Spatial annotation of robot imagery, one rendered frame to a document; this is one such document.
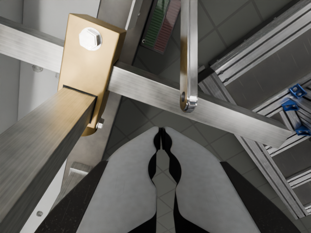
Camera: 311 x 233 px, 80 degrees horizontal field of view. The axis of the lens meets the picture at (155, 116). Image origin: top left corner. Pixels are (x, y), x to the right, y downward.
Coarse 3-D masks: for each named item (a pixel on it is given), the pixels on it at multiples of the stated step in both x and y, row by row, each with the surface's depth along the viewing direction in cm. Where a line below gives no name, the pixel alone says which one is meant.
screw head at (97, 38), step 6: (84, 30) 18; (90, 30) 17; (96, 30) 18; (84, 36) 17; (90, 36) 17; (96, 36) 17; (84, 42) 17; (90, 42) 17; (96, 42) 17; (90, 48) 18; (96, 48) 18
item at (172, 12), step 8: (176, 0) 30; (168, 8) 30; (176, 8) 30; (168, 16) 31; (176, 16) 31; (168, 24) 31; (160, 32) 32; (168, 32) 32; (160, 40) 32; (160, 48) 33
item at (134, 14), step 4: (136, 0) 22; (140, 0) 26; (132, 4) 21; (136, 4) 23; (140, 4) 28; (132, 8) 21; (136, 8) 24; (140, 8) 30; (132, 12) 22; (136, 12) 26; (132, 16) 23; (136, 16) 28; (128, 20) 22; (132, 20) 25; (136, 20) 30; (128, 24) 22; (132, 24) 26; (128, 28) 23
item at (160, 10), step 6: (162, 0) 30; (168, 0) 30; (156, 6) 30; (162, 6) 30; (156, 12) 30; (162, 12) 30; (156, 18) 31; (162, 18) 31; (150, 24) 31; (156, 24) 31; (150, 30) 31; (156, 30) 32; (150, 36) 32; (156, 36) 32; (144, 42) 32; (150, 42) 32
